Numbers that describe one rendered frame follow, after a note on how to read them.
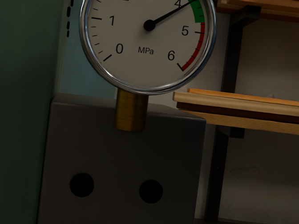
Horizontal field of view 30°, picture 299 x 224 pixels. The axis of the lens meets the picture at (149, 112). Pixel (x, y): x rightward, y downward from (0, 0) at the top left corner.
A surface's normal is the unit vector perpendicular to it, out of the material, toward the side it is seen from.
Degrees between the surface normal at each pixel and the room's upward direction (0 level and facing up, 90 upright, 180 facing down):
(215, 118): 91
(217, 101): 89
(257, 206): 90
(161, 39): 90
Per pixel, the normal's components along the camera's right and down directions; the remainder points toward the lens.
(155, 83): 0.15, 0.07
